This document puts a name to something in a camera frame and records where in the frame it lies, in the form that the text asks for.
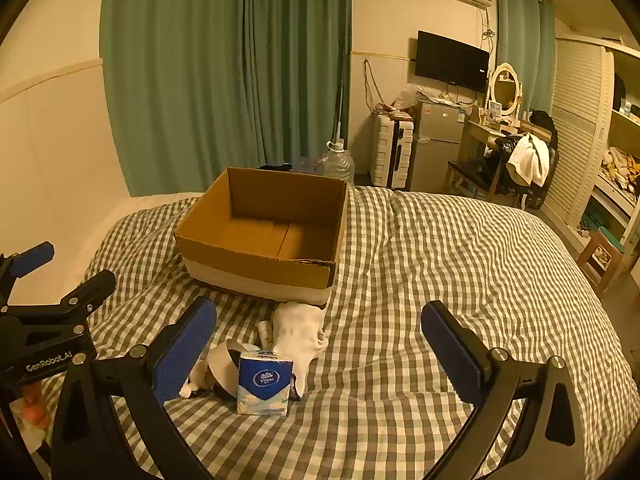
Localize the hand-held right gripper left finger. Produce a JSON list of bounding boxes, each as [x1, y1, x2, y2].
[[50, 296, 218, 480]]

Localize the hanging wall cable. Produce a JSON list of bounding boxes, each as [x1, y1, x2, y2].
[[362, 58, 382, 111]]

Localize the grey checked blanket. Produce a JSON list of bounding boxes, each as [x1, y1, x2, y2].
[[40, 186, 640, 480]]

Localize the white pump pole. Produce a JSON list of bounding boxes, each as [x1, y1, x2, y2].
[[334, 82, 347, 146]]

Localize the grey small fridge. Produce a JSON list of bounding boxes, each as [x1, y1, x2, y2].
[[411, 100, 468, 191]]

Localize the black cloth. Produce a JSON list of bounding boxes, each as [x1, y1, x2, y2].
[[530, 109, 557, 135]]

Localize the wooden dressing table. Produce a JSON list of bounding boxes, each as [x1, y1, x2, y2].
[[460, 119, 553, 192]]

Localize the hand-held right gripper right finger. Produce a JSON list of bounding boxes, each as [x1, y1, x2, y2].
[[420, 300, 594, 480]]

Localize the white rounded plastic object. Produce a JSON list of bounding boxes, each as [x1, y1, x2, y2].
[[206, 338, 261, 401]]

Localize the clear plastic bottle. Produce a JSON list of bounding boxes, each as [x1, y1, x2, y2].
[[290, 156, 326, 174]]

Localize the white oval vanity mirror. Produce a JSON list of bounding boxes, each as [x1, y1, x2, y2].
[[486, 62, 525, 117]]

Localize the small wooden stool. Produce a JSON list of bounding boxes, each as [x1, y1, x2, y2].
[[576, 226, 626, 294]]

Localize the white plush toy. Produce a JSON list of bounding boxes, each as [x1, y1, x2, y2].
[[181, 357, 208, 400]]

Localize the white garment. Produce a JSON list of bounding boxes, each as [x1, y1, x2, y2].
[[506, 135, 550, 187]]

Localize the clothes on wardrobe shelf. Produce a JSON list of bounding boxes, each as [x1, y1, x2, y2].
[[600, 146, 640, 192]]

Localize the brown cardboard box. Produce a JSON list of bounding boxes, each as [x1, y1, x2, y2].
[[173, 166, 349, 307]]

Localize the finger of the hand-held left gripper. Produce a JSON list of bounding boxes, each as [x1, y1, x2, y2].
[[0, 269, 117, 334], [0, 241, 55, 311]]

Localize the white suitcase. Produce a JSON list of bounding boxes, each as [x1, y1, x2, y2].
[[371, 113, 416, 189]]

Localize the wide green curtain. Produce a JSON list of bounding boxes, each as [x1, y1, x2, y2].
[[100, 0, 352, 198]]

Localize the black wall television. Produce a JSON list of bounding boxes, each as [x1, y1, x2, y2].
[[416, 30, 491, 94]]

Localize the white sock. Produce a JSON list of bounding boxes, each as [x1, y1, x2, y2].
[[271, 301, 329, 401]]

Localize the black clothes pile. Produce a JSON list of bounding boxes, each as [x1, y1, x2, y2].
[[470, 132, 517, 190]]

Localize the narrow green curtain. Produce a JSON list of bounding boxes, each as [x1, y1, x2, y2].
[[495, 0, 557, 116]]

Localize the blue tissue packet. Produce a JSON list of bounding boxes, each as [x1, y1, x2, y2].
[[236, 351, 295, 417]]

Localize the white slatted wardrobe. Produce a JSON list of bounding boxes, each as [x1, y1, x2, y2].
[[542, 35, 640, 261]]

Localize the wooden chair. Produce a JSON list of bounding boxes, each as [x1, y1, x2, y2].
[[445, 127, 559, 211]]

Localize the large clear water jug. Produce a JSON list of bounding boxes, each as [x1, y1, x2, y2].
[[320, 141, 356, 187]]

